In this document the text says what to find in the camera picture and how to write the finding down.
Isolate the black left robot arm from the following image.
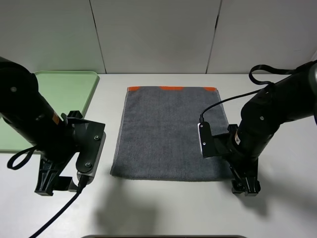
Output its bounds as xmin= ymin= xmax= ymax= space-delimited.
xmin=0 ymin=58 xmax=106 ymax=196

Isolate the grey towel with orange pattern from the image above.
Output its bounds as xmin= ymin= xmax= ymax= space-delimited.
xmin=110 ymin=86 xmax=232 ymax=182

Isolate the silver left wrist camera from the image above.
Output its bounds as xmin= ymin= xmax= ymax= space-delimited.
xmin=76 ymin=132 xmax=106 ymax=184

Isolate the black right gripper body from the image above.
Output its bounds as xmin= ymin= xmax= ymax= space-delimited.
xmin=213 ymin=124 xmax=258 ymax=178

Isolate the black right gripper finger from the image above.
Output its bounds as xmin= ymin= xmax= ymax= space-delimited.
xmin=231 ymin=177 xmax=260 ymax=196

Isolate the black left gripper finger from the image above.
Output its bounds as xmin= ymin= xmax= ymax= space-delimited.
xmin=35 ymin=158 xmax=72 ymax=196

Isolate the light green plastic tray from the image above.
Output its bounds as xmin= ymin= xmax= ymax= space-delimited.
xmin=0 ymin=71 xmax=99 ymax=153

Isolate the black left camera cable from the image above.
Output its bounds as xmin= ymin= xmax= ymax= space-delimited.
xmin=28 ymin=173 xmax=89 ymax=238

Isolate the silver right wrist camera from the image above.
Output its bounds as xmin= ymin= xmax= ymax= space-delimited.
xmin=198 ymin=121 xmax=217 ymax=158

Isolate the black camera cable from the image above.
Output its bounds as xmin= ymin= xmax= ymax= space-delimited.
xmin=199 ymin=64 xmax=302 ymax=124
xmin=28 ymin=173 xmax=89 ymax=238

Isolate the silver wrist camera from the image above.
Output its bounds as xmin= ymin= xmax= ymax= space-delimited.
xmin=198 ymin=121 xmax=217 ymax=158
xmin=76 ymin=132 xmax=106 ymax=184

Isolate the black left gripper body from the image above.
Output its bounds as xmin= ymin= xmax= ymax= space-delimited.
xmin=39 ymin=111 xmax=105 ymax=162

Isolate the black right camera cable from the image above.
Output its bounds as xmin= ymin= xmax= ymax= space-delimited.
xmin=199 ymin=64 xmax=302 ymax=124

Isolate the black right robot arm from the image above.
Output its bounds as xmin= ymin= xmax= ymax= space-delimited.
xmin=219 ymin=61 xmax=317 ymax=196

